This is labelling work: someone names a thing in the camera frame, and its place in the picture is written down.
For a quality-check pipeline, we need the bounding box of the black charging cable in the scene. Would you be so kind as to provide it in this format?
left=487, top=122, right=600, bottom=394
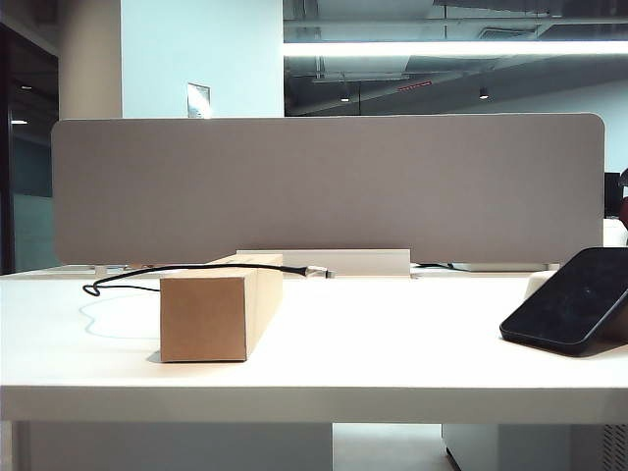
left=82, top=263, right=337, bottom=298

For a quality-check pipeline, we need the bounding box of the black smartphone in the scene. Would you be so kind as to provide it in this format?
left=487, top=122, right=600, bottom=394
left=498, top=246, right=628, bottom=358

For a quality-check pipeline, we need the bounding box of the grey fabric desk divider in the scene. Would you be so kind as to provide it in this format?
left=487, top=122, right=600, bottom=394
left=50, top=112, right=608, bottom=266

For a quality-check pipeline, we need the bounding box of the brown cardboard box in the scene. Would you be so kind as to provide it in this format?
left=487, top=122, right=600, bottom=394
left=160, top=253, right=285, bottom=363

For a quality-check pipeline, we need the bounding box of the long ceiling light strip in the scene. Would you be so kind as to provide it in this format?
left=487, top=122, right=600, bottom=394
left=283, top=40, right=628, bottom=57

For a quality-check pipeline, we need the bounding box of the beige pulp tray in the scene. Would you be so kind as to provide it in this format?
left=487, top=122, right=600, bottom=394
left=525, top=271, right=628, bottom=360

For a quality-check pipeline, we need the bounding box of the white rounded object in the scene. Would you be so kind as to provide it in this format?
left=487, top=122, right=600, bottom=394
left=602, top=218, right=628, bottom=248

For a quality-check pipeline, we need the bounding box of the black computer monitor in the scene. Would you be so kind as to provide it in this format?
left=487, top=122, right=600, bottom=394
left=604, top=171, right=621, bottom=218

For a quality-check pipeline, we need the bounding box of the white under-desk cabinet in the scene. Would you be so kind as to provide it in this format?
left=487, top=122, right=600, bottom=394
left=441, top=422, right=628, bottom=471

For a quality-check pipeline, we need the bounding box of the person in dark clothes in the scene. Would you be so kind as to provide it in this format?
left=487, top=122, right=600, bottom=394
left=617, top=166, right=628, bottom=246

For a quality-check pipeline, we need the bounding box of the white wall poster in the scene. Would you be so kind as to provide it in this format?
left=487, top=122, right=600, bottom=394
left=185, top=81, right=213, bottom=120

